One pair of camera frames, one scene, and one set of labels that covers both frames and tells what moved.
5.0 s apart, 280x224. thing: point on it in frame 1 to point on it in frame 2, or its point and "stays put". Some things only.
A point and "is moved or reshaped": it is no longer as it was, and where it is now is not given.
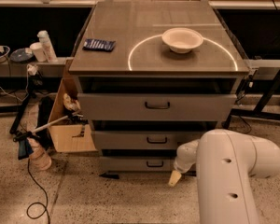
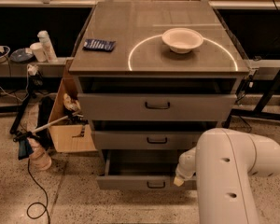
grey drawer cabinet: [152, 76] stays put
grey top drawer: [158, 106] stays put
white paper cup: [38, 51] stays put
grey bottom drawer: [116, 163] is moved or reshaped
